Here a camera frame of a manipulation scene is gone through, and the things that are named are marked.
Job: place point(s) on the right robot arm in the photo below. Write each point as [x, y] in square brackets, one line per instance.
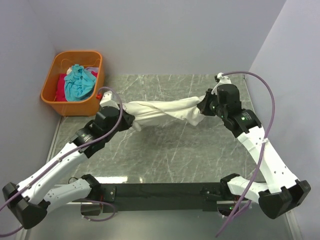
[282, 190]

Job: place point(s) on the lavender cloth in basket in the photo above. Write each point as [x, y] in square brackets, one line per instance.
[92, 69]

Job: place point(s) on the white t shirt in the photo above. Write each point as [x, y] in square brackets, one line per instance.
[154, 113]

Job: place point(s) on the red t shirt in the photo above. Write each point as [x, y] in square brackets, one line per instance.
[60, 91]

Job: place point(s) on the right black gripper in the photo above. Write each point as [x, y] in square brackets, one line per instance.
[205, 105]

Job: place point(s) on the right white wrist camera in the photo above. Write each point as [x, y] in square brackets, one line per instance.
[221, 79]

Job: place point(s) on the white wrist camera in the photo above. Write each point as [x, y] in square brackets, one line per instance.
[221, 79]
[107, 99]

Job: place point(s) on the teal t shirt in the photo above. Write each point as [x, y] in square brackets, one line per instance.
[79, 84]

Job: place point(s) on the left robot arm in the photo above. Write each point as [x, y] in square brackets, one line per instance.
[33, 198]

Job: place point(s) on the orange plastic basket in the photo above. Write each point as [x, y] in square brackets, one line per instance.
[60, 65]

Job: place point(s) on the aluminium frame rail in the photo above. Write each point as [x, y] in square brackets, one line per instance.
[124, 165]

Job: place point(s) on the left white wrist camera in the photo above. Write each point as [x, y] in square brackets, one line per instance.
[107, 99]

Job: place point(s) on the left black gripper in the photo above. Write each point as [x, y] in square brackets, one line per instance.
[127, 119]

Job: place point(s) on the black base beam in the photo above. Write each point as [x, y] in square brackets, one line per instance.
[205, 196]

